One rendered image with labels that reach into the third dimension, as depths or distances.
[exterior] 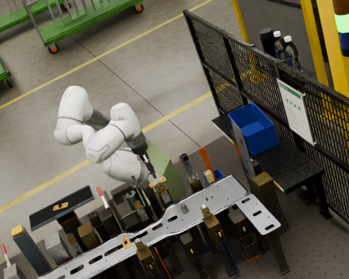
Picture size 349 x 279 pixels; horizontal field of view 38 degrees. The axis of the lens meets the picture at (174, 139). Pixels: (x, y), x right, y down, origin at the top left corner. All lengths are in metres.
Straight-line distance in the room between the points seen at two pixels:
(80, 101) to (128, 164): 0.64
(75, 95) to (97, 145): 0.65
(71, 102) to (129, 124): 0.59
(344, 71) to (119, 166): 1.62
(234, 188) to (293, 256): 0.45
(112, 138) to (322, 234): 1.20
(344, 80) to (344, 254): 0.93
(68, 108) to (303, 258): 1.41
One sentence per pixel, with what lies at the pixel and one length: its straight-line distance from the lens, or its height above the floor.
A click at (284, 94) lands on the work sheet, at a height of 1.38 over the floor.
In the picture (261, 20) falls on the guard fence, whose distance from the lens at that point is 5.07.
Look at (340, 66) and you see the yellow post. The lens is 2.04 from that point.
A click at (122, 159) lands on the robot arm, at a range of 3.17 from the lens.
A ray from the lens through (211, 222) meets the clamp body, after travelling 2.44.
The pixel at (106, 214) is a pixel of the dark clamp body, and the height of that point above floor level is 1.08.
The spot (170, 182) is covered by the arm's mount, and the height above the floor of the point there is 0.83.
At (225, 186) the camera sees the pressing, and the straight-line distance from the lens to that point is 2.69.
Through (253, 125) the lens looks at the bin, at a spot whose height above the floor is 1.03.
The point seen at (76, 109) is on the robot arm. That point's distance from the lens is 2.72.
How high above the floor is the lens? 2.64
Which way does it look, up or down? 31 degrees down
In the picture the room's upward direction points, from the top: 23 degrees counter-clockwise
